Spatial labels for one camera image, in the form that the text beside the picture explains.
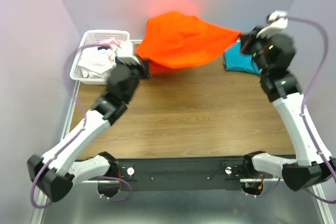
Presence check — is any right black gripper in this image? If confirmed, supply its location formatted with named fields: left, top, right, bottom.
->
left=238, top=27, right=274, bottom=76

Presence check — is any teal t shirt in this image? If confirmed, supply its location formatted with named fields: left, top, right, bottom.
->
left=223, top=41, right=260, bottom=75

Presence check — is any orange t shirt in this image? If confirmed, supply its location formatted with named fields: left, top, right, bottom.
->
left=135, top=11, right=242, bottom=74

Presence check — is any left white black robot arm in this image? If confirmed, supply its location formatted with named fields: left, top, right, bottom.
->
left=27, top=58, right=151, bottom=208

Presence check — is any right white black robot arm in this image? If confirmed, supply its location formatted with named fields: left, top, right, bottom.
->
left=239, top=26, right=335, bottom=191

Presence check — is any navy blue t shirt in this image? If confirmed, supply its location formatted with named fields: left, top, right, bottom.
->
left=97, top=46, right=110, bottom=50

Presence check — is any pink t shirt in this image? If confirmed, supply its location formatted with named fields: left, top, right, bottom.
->
left=98, top=38, right=119, bottom=48

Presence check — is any white crumpled t shirt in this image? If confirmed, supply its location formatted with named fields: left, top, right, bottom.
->
left=78, top=47, right=117, bottom=79

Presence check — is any white plastic laundry basket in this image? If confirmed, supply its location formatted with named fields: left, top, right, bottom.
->
left=69, top=29, right=130, bottom=85

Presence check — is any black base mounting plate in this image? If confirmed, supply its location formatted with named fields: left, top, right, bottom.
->
left=118, top=156, right=272, bottom=191

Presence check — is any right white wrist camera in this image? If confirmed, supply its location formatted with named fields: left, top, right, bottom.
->
left=256, top=10, right=288, bottom=38

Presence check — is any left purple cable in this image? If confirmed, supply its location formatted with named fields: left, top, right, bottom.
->
left=30, top=42, right=133, bottom=208

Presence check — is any aluminium extrusion frame rail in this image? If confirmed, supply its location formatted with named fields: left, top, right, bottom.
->
left=30, top=39, right=336, bottom=224

